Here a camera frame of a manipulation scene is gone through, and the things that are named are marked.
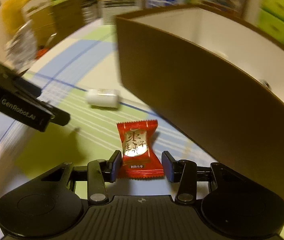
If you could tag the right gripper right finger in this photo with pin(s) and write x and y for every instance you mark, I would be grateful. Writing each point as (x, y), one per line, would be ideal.
(183, 172)

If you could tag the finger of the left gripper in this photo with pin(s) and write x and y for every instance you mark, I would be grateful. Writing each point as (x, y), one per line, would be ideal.
(58, 116)

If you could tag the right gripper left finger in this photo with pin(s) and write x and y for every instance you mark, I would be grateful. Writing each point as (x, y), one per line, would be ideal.
(101, 171)

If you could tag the red candy packet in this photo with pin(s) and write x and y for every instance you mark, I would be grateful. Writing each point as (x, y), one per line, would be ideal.
(138, 158)

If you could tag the small white bottle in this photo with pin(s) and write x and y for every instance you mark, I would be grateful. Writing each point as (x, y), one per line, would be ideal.
(108, 98)

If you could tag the yellow plastic bag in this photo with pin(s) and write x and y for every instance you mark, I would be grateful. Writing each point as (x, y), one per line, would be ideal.
(12, 15)

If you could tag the brown cardboard boxes stack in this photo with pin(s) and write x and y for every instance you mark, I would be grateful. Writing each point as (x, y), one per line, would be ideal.
(47, 17)

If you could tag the brown white cardboard box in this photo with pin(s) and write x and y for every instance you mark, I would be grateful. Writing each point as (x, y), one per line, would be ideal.
(217, 78)

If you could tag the small white product box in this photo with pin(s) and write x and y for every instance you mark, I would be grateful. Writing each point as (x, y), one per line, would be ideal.
(119, 7)

